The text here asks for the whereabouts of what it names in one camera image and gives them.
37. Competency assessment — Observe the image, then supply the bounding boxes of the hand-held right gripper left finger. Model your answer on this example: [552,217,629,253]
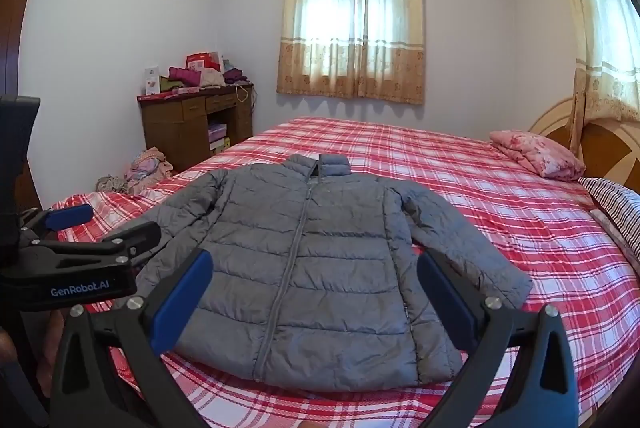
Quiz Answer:
[47,249,215,428]

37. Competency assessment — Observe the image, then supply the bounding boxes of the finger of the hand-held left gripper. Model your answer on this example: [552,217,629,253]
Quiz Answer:
[32,221,162,271]
[20,203,95,241]

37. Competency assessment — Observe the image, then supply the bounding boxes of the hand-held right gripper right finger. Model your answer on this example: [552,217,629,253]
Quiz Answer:
[416,250,593,428]

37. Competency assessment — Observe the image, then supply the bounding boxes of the grey puffer jacket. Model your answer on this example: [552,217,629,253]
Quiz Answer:
[131,153,533,393]

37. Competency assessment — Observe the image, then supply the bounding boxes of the pile of pastel clothes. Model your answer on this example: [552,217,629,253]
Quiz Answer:
[95,147,174,195]

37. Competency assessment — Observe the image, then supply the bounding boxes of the pile of clothes on desk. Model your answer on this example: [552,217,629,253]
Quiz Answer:
[160,64,251,92]

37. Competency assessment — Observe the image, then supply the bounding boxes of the brown wooden door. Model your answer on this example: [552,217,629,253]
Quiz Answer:
[0,0,38,209]

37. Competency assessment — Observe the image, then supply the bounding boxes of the bed with red plaid sheet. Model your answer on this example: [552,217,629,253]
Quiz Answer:
[50,115,640,428]

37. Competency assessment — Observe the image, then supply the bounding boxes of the brown wooden desk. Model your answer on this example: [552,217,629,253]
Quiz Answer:
[137,83,255,174]

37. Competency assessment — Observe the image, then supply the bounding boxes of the stacked pink purple boxes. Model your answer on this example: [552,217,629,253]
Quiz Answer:
[207,122,231,154]

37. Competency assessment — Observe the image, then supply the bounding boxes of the pink floral pillow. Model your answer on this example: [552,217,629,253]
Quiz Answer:
[489,130,587,181]

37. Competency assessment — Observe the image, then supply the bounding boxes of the red cardboard box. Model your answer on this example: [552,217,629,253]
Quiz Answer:
[186,52,222,73]

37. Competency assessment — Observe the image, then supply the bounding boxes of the black white striped pillow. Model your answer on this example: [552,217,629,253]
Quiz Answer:
[577,177,640,249]

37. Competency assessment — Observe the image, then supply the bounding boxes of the wooden bed headboard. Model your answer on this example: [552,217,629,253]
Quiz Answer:
[529,97,640,189]

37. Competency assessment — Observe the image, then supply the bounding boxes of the beige floral window curtain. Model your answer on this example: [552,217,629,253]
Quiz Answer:
[276,0,426,105]

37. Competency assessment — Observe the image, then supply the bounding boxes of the beige floral side curtain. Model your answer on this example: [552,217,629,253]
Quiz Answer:
[542,0,640,159]

